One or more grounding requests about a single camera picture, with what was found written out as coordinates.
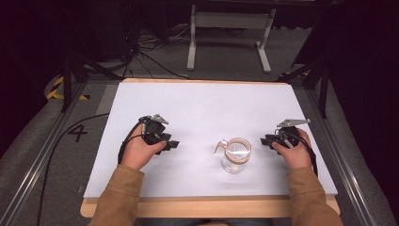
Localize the clear glass jar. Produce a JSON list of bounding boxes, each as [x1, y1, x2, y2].
[[214, 137, 253, 175]]

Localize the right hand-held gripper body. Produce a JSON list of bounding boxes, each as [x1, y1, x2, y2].
[[264, 118, 311, 150]]

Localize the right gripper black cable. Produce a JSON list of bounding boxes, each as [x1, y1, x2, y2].
[[283, 129, 319, 177]]

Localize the person's right hand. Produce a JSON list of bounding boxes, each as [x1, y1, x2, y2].
[[271, 127, 313, 171]]

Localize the aluminium floor rail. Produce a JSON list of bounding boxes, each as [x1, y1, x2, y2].
[[305, 89, 377, 226], [0, 82, 88, 226]]

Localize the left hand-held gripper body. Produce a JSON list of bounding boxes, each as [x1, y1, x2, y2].
[[138, 113, 172, 146]]

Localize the bundle of black floor cables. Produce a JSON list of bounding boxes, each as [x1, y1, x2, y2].
[[121, 23, 192, 80]]

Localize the person's left hand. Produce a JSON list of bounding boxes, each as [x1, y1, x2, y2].
[[120, 132, 168, 171]]

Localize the black tripod stand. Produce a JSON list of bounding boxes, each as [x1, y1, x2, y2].
[[60, 3, 123, 113], [276, 56, 333, 120]]

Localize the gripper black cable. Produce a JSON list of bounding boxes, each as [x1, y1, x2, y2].
[[283, 129, 319, 177], [36, 112, 146, 226]]

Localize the yellow black hazard tape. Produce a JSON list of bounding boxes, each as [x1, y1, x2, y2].
[[46, 75, 90, 102]]

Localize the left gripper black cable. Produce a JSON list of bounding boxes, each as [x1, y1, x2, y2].
[[36, 112, 146, 226]]

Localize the white metal stand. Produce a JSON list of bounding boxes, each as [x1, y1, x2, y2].
[[186, 4, 277, 74]]

